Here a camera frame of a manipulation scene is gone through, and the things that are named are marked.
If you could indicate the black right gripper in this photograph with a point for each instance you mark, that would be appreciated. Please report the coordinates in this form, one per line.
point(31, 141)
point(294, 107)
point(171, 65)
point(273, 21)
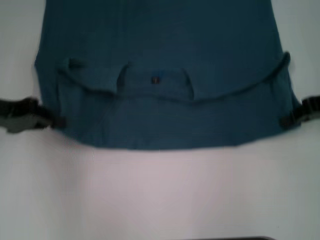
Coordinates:
point(312, 110)

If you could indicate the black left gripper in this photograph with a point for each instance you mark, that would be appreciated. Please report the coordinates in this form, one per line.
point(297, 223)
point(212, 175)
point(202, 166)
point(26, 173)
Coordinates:
point(17, 117)

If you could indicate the teal t-shirt with pink lettering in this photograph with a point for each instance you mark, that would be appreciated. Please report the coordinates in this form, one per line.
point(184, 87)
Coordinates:
point(162, 37)

